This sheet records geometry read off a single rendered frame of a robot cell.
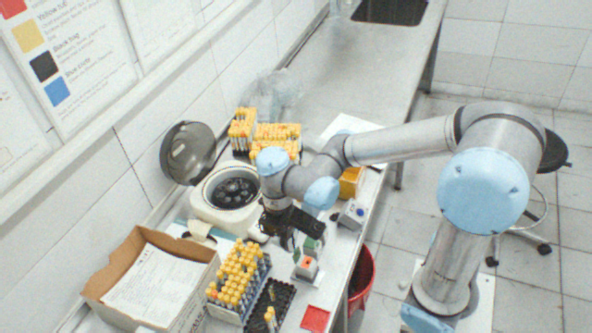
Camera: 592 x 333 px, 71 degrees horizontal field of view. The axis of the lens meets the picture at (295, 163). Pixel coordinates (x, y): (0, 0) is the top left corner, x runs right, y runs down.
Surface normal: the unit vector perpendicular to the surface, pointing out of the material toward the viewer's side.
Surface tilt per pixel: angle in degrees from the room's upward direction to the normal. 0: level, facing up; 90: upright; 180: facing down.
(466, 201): 83
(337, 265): 0
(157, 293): 1
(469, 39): 90
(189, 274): 1
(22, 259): 90
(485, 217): 83
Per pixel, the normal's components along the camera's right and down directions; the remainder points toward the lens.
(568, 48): -0.38, 0.65
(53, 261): 0.92, 0.21
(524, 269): -0.08, -0.72
